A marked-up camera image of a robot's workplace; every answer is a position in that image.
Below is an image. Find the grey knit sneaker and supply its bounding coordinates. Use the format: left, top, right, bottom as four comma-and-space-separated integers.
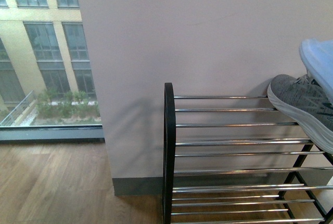
267, 74, 332, 154

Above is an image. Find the white slide sandal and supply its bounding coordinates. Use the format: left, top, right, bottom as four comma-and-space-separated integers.
299, 38, 332, 104

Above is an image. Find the black chrome shoe rack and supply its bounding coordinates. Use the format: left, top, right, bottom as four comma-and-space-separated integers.
162, 83, 332, 223

